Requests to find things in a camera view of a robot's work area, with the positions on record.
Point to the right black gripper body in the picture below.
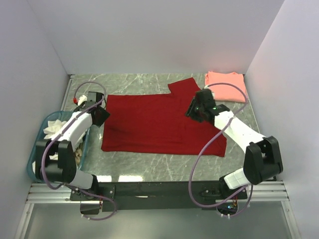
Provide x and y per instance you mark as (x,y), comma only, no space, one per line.
(201,110)

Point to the red t shirt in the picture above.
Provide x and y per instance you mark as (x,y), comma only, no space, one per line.
(156,123)

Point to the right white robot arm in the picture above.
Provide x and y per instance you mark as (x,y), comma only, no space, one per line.
(262,154)

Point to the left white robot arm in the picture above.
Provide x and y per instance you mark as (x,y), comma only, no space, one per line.
(54,157)

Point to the folded pink t shirt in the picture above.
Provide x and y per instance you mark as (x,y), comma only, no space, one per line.
(226,92)

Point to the white cloth in basket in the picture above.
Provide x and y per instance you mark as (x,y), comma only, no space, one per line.
(54,127)

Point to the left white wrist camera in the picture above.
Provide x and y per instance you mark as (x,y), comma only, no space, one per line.
(79,101)

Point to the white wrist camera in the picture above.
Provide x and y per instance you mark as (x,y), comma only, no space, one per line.
(79,101)
(212,92)

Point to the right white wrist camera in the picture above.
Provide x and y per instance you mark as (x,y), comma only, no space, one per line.
(212,92)

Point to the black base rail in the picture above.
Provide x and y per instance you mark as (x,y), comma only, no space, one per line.
(163,195)

